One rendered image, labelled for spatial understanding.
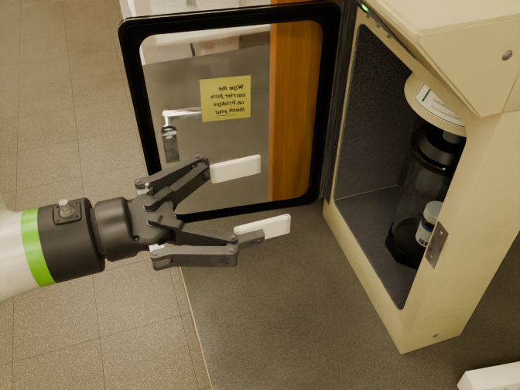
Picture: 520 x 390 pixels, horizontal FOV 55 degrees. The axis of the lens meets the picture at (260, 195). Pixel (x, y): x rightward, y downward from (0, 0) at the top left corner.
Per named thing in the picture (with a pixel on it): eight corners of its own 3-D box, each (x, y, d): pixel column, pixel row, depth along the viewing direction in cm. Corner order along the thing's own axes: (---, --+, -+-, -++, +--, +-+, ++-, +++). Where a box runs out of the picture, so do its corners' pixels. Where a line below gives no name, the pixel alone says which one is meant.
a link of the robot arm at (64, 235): (60, 244, 66) (64, 302, 60) (31, 181, 57) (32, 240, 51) (107, 234, 67) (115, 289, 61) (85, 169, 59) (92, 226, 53)
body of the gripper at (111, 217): (95, 239, 54) (179, 219, 57) (88, 187, 60) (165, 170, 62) (110, 278, 60) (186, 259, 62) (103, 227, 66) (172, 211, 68)
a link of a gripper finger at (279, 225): (233, 227, 59) (234, 231, 58) (289, 213, 60) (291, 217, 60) (234, 242, 61) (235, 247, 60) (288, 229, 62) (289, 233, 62)
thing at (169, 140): (180, 163, 80) (176, 135, 76) (166, 165, 80) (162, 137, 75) (179, 155, 81) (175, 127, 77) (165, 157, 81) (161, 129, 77)
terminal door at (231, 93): (318, 203, 96) (343, 0, 68) (159, 227, 92) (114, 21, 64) (317, 200, 97) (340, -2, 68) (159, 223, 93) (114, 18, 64)
